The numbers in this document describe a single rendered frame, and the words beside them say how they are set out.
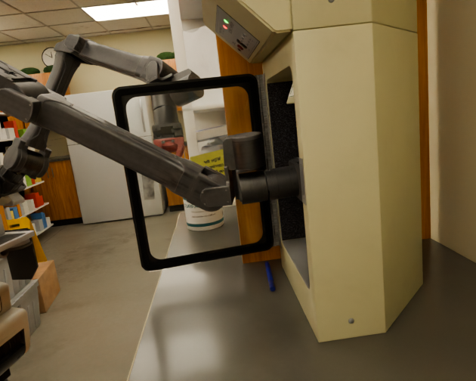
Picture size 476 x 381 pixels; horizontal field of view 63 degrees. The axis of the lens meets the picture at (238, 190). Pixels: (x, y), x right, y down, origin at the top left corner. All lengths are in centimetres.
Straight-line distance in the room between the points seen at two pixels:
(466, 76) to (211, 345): 76
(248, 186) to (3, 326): 90
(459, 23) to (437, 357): 69
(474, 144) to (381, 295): 45
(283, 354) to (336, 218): 23
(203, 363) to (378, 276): 30
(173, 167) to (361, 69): 35
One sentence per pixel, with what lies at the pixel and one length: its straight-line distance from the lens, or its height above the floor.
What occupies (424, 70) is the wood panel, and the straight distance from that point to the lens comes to 105.
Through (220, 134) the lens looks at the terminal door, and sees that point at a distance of 84.
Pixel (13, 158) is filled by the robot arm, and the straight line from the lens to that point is 132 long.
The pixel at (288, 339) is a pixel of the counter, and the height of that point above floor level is 94.
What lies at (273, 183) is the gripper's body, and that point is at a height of 118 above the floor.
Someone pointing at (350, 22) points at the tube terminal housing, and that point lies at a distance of 59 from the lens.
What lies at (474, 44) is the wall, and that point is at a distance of 98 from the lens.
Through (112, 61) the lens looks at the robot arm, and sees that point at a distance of 114.
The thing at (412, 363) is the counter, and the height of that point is 94.
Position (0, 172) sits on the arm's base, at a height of 121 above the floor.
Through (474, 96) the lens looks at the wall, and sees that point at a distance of 97.
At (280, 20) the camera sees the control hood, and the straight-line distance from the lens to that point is 57.
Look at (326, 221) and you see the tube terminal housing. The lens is 59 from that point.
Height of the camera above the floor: 131
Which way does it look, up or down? 11 degrees down
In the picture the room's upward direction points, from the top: 7 degrees counter-clockwise
